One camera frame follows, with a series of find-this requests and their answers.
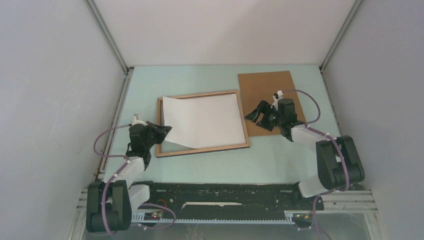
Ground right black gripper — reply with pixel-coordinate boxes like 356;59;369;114
244;100;284;132

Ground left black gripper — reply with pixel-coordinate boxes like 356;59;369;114
143;121;172;150

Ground wooden picture frame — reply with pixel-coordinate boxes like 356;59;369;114
156;90;251;158

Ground beach landscape photo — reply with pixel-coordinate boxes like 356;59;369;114
162;93;247;149

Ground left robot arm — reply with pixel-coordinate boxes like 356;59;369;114
85;120;172;235

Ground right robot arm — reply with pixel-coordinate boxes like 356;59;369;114
245;98;365;209

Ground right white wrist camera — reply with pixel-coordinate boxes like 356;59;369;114
272;90;284;103

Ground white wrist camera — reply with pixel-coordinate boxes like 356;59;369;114
272;90;284;103
131;114;148;127

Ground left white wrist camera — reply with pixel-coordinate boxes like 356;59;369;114
131;114;148;127

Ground left aluminium corner post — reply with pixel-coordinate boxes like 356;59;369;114
83;0;130;75

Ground aluminium corner post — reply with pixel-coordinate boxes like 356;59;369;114
319;0;365;74
83;0;130;75

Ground right aluminium corner post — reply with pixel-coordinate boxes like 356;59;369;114
319;0;365;74

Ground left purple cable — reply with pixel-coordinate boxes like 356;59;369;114
93;124;133;236

